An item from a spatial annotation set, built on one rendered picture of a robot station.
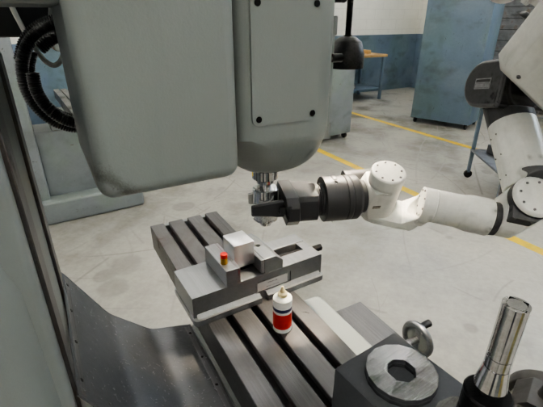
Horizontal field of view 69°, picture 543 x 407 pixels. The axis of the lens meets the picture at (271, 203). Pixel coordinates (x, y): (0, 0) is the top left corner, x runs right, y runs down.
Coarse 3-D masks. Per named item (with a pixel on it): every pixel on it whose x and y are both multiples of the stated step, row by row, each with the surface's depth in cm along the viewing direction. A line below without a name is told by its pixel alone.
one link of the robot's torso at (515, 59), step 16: (528, 0) 67; (528, 16) 66; (528, 32) 65; (512, 48) 70; (528, 48) 65; (512, 64) 69; (528, 64) 67; (512, 80) 73; (528, 80) 69; (528, 96) 73
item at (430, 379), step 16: (368, 352) 55; (384, 352) 54; (400, 352) 54; (416, 352) 54; (336, 368) 53; (352, 368) 53; (368, 368) 51; (384, 368) 51; (400, 368) 53; (416, 368) 51; (432, 368) 51; (336, 384) 53; (352, 384) 51; (368, 384) 50; (384, 384) 49; (400, 384) 49; (416, 384) 49; (432, 384) 49; (448, 384) 50; (336, 400) 54; (352, 400) 51; (368, 400) 49; (384, 400) 48; (400, 400) 47; (416, 400) 47; (432, 400) 48; (448, 400) 47
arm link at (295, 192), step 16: (320, 176) 77; (336, 176) 76; (288, 192) 73; (304, 192) 74; (320, 192) 74; (336, 192) 73; (288, 208) 70; (304, 208) 72; (320, 208) 74; (336, 208) 73; (288, 224) 73
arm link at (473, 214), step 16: (448, 192) 76; (448, 208) 74; (464, 208) 73; (480, 208) 73; (496, 208) 73; (512, 208) 71; (448, 224) 76; (464, 224) 74; (480, 224) 73; (496, 224) 73; (512, 224) 72; (528, 224) 71
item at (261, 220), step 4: (256, 196) 73; (272, 196) 73; (276, 196) 74; (256, 200) 73; (260, 200) 73; (264, 200) 73; (268, 200) 73; (272, 200) 73; (256, 216) 75; (260, 216) 74; (264, 216) 74; (256, 220) 75; (260, 220) 75; (264, 220) 74; (268, 220) 74; (272, 220) 75
